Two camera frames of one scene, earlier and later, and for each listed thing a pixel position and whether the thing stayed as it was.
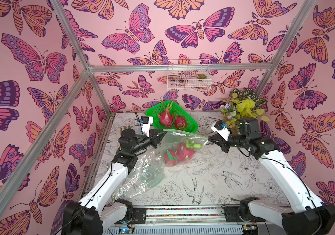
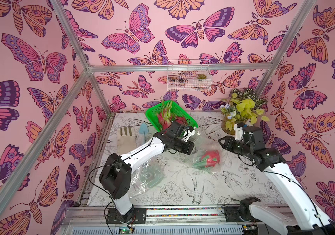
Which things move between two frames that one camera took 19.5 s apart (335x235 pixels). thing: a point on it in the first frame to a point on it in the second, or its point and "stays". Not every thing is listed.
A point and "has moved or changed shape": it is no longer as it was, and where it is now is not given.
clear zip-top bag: [179, 148] has moved or changed shape
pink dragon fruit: [180, 123] stays
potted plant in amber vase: [243, 104] stays
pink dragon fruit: [171, 157] to [210, 158]
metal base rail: [189, 221] stays
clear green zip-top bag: [149, 172] stays
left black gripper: [155, 140] to [189, 148]
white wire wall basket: [188, 75] stays
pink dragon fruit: [166, 116] stays
